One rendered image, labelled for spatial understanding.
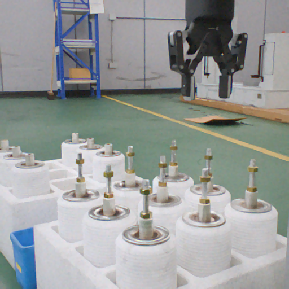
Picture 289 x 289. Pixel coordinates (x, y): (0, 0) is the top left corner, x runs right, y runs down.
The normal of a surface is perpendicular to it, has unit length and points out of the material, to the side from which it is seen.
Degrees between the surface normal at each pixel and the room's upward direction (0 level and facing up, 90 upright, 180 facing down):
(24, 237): 88
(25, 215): 90
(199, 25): 90
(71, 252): 0
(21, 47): 90
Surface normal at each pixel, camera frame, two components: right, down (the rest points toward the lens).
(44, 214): 0.56, 0.16
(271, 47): -0.95, 0.07
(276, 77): 0.30, 0.18
